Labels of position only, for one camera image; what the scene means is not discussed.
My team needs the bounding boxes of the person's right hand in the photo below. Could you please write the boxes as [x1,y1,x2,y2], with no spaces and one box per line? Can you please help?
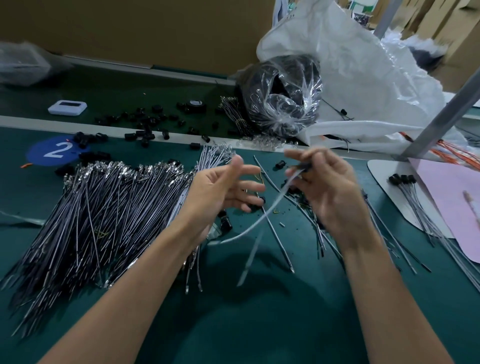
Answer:
[283,145,376,252]

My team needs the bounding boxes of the person's left hand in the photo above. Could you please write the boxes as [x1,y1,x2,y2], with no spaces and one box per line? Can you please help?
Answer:
[180,153,267,241]

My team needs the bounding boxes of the pile of wires with black caps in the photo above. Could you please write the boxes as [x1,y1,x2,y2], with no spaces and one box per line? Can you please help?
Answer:
[281,174,434,276]

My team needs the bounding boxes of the small bundle of capped wires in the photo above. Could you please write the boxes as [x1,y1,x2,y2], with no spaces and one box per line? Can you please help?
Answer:
[387,173,480,290]

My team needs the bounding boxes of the black plastic caps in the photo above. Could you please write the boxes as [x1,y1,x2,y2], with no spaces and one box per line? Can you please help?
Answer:
[54,99,234,177]

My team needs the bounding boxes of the pile of grey wires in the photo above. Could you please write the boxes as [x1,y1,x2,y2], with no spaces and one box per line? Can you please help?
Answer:
[0,144,237,339]

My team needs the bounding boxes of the person's left forearm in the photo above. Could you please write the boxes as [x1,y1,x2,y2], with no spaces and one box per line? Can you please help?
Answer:
[37,225,204,364]

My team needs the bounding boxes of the person's right forearm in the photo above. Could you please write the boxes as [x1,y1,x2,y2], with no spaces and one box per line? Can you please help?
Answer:
[341,228,455,364]

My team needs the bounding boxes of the pink paper sheet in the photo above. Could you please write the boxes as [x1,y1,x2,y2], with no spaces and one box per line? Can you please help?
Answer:
[408,157,480,264]

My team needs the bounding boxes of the clear bag with black contents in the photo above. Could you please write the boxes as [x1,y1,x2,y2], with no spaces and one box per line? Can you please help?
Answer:
[238,54,324,138]

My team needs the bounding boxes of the large white plastic sack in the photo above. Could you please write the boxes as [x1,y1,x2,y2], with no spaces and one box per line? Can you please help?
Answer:
[256,0,480,157]

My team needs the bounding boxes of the white pen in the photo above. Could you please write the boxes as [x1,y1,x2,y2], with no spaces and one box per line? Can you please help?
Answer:
[462,189,480,226]

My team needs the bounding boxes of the small white timer device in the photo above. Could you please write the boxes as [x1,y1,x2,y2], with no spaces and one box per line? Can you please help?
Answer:
[48,99,88,117]

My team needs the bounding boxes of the blue round number sticker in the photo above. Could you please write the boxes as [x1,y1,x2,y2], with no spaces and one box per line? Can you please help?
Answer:
[25,135,82,168]

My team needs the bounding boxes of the brown cardboard panel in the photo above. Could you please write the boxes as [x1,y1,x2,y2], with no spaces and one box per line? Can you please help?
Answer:
[0,0,277,76]

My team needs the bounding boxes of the clear plastic strip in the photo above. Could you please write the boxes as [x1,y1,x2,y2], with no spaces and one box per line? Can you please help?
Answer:
[0,210,46,228]

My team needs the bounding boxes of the stack of cardboard boxes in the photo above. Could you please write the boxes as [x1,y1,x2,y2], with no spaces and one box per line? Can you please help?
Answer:
[408,0,480,91]

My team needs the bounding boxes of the crumpled clear plastic bag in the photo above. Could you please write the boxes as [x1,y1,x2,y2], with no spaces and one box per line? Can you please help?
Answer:
[0,41,72,86]

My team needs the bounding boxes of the bundle of orange wires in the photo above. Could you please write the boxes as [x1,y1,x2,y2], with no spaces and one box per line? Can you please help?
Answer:
[399,131,480,172]

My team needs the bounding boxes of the grey metal frame post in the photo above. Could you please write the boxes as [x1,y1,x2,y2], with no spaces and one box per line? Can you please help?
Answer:
[372,0,406,40]
[401,71,480,160]

